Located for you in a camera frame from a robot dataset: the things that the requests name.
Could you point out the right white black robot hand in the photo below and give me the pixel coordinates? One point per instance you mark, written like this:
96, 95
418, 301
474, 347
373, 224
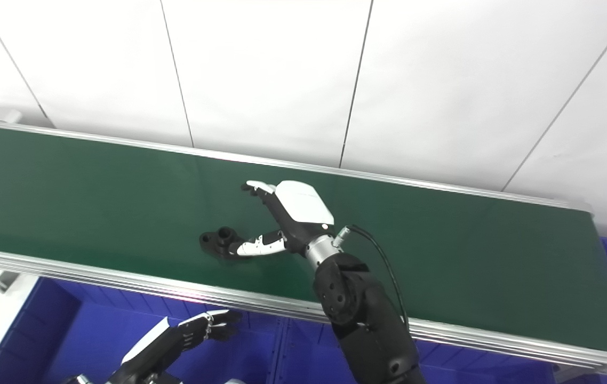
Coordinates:
298, 210

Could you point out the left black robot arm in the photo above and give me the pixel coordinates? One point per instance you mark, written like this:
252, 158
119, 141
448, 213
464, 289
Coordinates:
78, 380

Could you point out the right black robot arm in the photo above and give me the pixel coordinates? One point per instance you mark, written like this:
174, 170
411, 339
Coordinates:
362, 320

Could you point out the green conveyor belt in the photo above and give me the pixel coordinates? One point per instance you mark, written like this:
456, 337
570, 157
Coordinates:
122, 213

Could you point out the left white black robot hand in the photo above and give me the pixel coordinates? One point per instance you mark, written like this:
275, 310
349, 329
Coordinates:
159, 352

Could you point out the black plastic bracket part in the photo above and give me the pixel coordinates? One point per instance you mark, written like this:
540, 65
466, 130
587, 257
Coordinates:
221, 241

